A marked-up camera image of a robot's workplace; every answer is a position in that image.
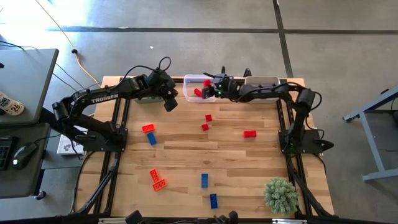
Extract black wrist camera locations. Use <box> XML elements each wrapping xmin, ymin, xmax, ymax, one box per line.
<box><xmin>148</xmin><ymin>70</ymin><xmax>169</xmax><ymax>86</ymax></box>
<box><xmin>214</xmin><ymin>73</ymin><xmax>233</xmax><ymax>83</ymax></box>

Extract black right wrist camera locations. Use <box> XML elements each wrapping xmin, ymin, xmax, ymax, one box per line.
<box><xmin>214</xmin><ymin>73</ymin><xmax>233</xmax><ymax>83</ymax></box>

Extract dark desk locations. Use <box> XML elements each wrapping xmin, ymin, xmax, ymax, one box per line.
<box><xmin>0</xmin><ymin>122</ymin><xmax>52</xmax><ymax>200</ymax></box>

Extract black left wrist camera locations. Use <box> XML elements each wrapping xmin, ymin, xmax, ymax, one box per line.
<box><xmin>148</xmin><ymin>70</ymin><xmax>169</xmax><ymax>86</ymax></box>

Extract grey metal table frame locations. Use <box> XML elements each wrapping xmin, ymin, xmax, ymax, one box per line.
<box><xmin>343</xmin><ymin>85</ymin><xmax>398</xmax><ymax>183</ymax></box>

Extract white plastic bin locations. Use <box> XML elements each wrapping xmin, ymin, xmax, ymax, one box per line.
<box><xmin>243</xmin><ymin>75</ymin><xmax>284</xmax><ymax>104</ymax></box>

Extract black leader arm handle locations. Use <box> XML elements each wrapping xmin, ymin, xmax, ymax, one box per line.
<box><xmin>213</xmin><ymin>210</ymin><xmax>240</xmax><ymax>224</ymax></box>
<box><xmin>125</xmin><ymin>210</ymin><xmax>144</xmax><ymax>224</ymax></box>

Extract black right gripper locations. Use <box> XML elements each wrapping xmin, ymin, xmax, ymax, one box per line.
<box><xmin>201</xmin><ymin>75</ymin><xmax>242</xmax><ymax>100</ymax></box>

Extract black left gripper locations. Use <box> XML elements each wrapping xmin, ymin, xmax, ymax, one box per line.
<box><xmin>154</xmin><ymin>77</ymin><xmax>179</xmax><ymax>113</ymax></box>

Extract black keyboard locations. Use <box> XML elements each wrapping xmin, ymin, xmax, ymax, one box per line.
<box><xmin>0</xmin><ymin>136</ymin><xmax>15</xmax><ymax>171</ymax></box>

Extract silver metal bracket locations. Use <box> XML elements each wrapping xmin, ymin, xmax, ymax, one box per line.
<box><xmin>272</xmin><ymin>218</ymin><xmax>308</xmax><ymax>224</ymax></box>

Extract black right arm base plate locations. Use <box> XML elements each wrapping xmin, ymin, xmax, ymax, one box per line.
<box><xmin>278</xmin><ymin>128</ymin><xmax>326</xmax><ymax>156</ymax></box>

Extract clear plastic bin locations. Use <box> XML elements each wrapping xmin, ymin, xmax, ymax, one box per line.
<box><xmin>182</xmin><ymin>73</ymin><xmax>219</xmax><ymax>103</ymax></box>

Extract green plastic bin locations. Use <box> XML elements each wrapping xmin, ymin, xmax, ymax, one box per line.
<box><xmin>133</xmin><ymin>95</ymin><xmax>165</xmax><ymax>104</ymax></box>

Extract yellow cable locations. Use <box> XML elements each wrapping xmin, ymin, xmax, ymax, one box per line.
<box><xmin>34</xmin><ymin>0</ymin><xmax>102</xmax><ymax>87</ymax></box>

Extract white cardboard box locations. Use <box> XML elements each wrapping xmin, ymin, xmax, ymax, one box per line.
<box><xmin>57</xmin><ymin>126</ymin><xmax>88</xmax><ymax>156</ymax></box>

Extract black aluminium table frame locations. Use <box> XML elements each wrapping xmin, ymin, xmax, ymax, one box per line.
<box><xmin>70</xmin><ymin>76</ymin><xmax>335</xmax><ymax>224</ymax></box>

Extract black left camera cable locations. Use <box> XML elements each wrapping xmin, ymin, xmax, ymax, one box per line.
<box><xmin>119</xmin><ymin>56</ymin><xmax>172</xmax><ymax>85</ymax></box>

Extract black floor cable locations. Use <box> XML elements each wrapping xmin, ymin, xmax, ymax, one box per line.
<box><xmin>0</xmin><ymin>40</ymin><xmax>81</xmax><ymax>91</ymax></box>

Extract artificial green plant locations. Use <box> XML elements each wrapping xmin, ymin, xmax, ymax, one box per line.
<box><xmin>263</xmin><ymin>177</ymin><xmax>299</xmax><ymax>217</ymax></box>

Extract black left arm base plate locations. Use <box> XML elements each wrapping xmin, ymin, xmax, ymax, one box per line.
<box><xmin>77</xmin><ymin>126</ymin><xmax>129</xmax><ymax>153</ymax></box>

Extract grey desk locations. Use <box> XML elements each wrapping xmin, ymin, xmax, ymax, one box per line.
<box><xmin>0</xmin><ymin>48</ymin><xmax>60</xmax><ymax>127</ymax></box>

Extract black computer mouse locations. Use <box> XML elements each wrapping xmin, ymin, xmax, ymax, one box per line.
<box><xmin>11</xmin><ymin>142</ymin><xmax>38</xmax><ymax>170</ymax></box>

